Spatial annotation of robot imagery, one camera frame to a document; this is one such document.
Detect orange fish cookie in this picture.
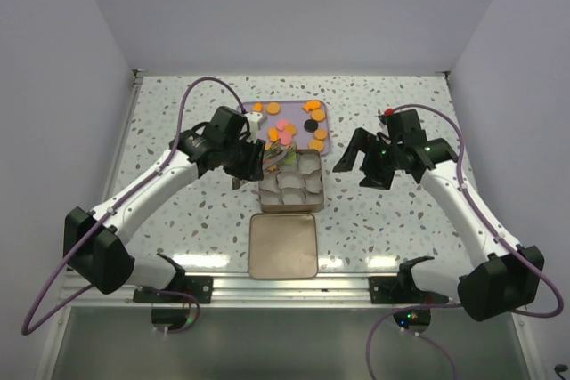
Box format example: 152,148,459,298
303,100,321,113
267,128,280,142
252,103,263,113

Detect yellow sandwich cookie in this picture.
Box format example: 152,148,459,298
266,102,281,115

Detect green round cookie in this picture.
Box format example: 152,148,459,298
284,152,297,165

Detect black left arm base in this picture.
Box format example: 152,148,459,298
128,253,214,304

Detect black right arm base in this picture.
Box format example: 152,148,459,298
368,255,460,304

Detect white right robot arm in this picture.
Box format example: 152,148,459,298
333,104,544,321

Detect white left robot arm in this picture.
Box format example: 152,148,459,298
63,107,265,295

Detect orange flower cookie right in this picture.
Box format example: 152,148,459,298
313,129,328,141

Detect pink round cookie lower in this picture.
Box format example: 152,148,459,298
278,132,293,145

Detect pink round cookie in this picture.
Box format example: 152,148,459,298
278,132,293,145
276,119,289,131

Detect yellow round dotted cookie lower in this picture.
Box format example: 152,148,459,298
308,140,324,152

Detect yellow round dotted cookie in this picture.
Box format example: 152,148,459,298
308,140,324,152
311,109,326,122

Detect pink round cookie upper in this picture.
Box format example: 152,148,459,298
276,119,289,131

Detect yellow round dotted cookie upper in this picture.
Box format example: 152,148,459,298
311,109,326,122

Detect black sandwich cookie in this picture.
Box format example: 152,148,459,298
304,119,319,133

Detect orange maple leaf cookie centre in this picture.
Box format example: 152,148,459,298
285,124,297,135

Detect lilac plastic tray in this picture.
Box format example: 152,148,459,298
243,99,332,156

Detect gold cookie tin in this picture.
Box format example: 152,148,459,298
258,149,325,214

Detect gold tin lid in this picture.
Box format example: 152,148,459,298
248,213,318,280

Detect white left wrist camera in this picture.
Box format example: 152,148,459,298
245,112,267,141

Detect aluminium front rail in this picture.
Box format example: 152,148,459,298
57,273,526,310

